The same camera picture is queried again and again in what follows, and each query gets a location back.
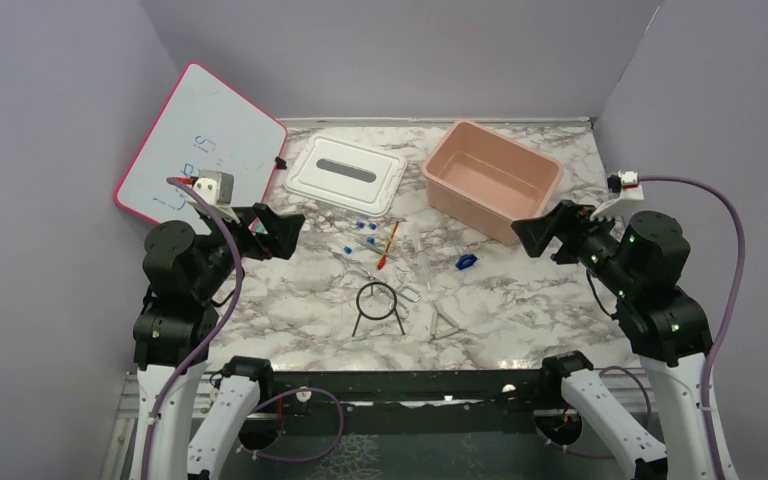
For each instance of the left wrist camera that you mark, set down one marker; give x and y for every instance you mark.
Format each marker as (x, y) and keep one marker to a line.
(216, 189)

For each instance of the pink plastic bin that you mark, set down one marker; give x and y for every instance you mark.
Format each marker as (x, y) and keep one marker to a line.
(486, 180)

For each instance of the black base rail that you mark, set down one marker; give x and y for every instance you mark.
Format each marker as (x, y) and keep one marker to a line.
(409, 402)

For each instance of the black wire tripod stand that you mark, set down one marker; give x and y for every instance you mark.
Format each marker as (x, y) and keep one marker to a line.
(377, 301)

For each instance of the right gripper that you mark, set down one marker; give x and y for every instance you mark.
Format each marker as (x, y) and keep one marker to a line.
(570, 218)

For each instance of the blue hexagonal clamp piece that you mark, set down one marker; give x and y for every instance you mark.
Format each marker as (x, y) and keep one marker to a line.
(466, 261)

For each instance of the clear plastic triangle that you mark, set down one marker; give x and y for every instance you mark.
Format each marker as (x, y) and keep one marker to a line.
(442, 325)

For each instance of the metal crucible tongs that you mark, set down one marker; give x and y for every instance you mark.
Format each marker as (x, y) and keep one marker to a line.
(404, 292)

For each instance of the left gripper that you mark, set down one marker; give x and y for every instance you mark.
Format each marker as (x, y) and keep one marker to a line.
(283, 230)

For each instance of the clear glass test tube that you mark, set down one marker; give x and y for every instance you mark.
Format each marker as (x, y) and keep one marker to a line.
(421, 258)

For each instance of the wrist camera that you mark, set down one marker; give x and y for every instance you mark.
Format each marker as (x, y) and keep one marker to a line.
(216, 189)
(628, 194)

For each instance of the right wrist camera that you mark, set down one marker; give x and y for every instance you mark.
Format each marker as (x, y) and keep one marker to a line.
(628, 194)

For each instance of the pink-framed whiteboard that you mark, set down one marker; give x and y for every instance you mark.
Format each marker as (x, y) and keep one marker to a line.
(204, 125)

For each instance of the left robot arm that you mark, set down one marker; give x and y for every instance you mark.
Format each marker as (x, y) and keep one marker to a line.
(176, 324)

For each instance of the white plastic lid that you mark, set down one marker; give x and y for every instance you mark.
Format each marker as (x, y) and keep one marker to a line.
(347, 174)

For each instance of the red yellow green spatula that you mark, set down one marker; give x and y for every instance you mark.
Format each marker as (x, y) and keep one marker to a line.
(383, 259)

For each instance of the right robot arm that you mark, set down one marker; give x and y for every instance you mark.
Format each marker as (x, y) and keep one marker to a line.
(667, 329)

